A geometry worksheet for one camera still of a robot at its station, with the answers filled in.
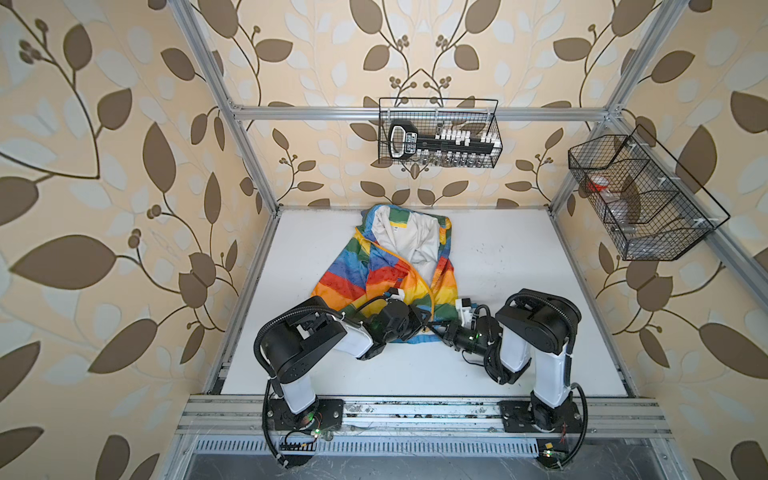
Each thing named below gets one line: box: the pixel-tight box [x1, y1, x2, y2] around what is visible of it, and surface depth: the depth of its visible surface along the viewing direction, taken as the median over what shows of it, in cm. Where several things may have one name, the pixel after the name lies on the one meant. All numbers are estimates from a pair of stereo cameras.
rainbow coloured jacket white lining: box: [312, 205, 459, 343], surface depth 103 cm
